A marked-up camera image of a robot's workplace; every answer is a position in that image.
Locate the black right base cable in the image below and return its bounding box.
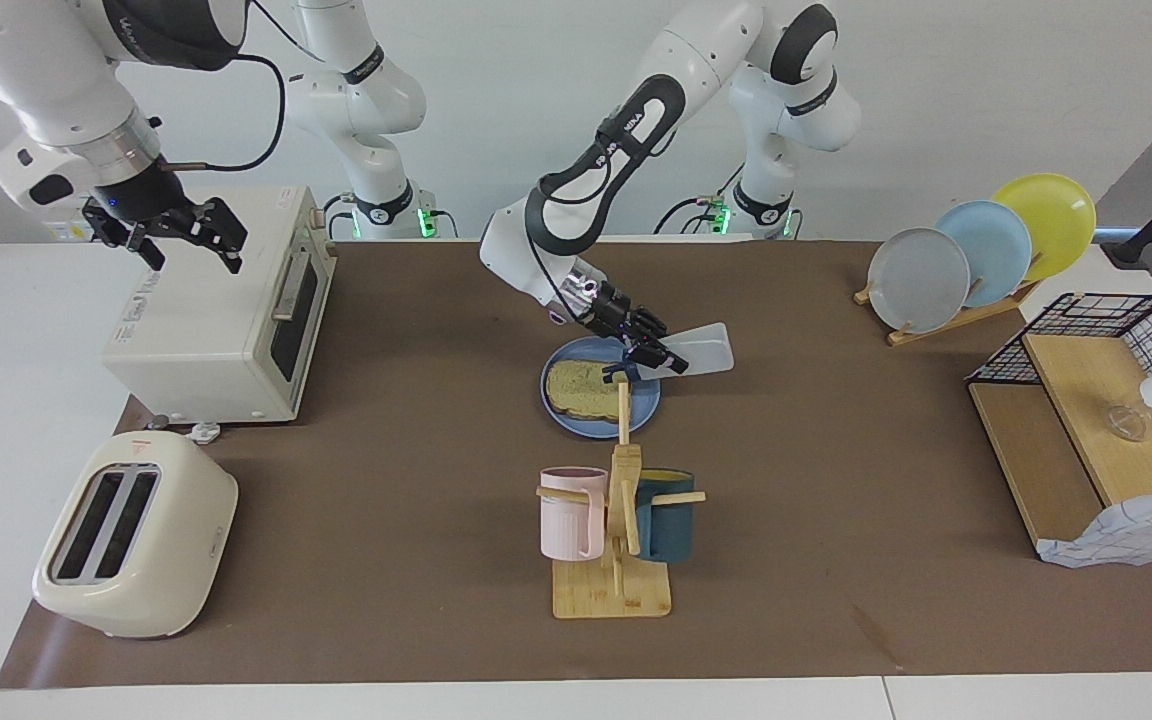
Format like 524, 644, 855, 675
321, 192, 357, 241

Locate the cream toaster oven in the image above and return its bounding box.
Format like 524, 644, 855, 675
101, 184, 337, 425

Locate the white checked cloth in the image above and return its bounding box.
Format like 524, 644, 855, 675
1036, 487, 1152, 569

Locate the light blue plate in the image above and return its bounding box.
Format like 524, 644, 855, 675
936, 200, 1033, 308

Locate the pink ribbed mug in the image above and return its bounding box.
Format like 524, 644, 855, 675
539, 467, 609, 561

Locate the yellow plate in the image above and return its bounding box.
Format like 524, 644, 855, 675
992, 173, 1097, 283

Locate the wood and wire shelf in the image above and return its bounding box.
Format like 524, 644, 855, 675
966, 293, 1152, 561

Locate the brown table mat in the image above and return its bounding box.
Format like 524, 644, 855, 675
0, 238, 1152, 689

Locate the small clear glass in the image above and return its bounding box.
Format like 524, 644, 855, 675
1106, 403, 1149, 442

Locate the cream two-slot toaster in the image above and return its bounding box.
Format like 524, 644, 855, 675
32, 431, 239, 639

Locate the teal mug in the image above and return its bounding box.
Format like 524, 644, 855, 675
633, 469, 697, 562

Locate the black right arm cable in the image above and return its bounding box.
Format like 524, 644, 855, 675
158, 52, 287, 173

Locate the wooden mug tree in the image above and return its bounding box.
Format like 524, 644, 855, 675
536, 382, 707, 620

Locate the black base cable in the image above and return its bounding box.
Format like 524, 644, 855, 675
321, 192, 357, 241
651, 150, 747, 237

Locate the clear squeeze bottle blue cap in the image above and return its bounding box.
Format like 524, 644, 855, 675
601, 322, 737, 386

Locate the wooden plate rack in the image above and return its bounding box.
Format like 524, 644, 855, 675
854, 252, 1047, 347

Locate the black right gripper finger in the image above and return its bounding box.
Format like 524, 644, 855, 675
84, 200, 166, 272
181, 198, 249, 276

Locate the slice of bread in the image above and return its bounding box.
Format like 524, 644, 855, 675
547, 359, 632, 418

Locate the black left base cable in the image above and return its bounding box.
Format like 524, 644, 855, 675
651, 150, 747, 237

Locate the grey plate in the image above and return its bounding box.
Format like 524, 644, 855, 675
867, 228, 971, 333

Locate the blue round plate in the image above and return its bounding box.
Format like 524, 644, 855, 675
540, 336, 662, 439

